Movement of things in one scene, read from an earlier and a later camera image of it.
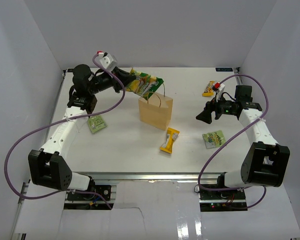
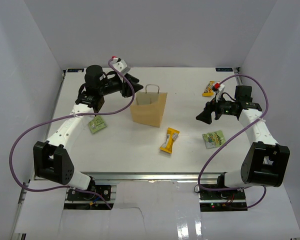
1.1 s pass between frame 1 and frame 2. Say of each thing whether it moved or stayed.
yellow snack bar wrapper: stayed
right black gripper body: stayed
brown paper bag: moved
